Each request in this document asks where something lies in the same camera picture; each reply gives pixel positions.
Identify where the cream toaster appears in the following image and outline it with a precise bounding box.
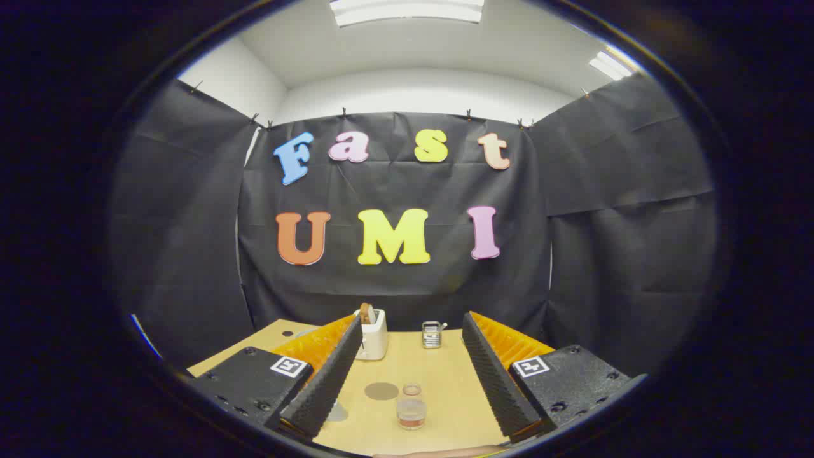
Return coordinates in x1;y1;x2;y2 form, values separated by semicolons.
354;309;389;361

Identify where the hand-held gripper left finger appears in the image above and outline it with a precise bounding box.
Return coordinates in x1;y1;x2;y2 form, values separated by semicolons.
184;314;364;443

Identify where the ceiling light panel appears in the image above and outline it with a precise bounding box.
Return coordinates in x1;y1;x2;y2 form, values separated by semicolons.
588;51;634;81
329;0;485;27

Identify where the wooden table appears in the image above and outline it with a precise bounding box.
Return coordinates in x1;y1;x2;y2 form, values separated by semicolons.
186;318;560;457

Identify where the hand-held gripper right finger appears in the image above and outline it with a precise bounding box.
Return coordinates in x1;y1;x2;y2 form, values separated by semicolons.
462;310;648;445

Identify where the clear plastic juice bottle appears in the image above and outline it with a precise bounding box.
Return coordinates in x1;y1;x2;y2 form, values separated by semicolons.
397;383;427;431

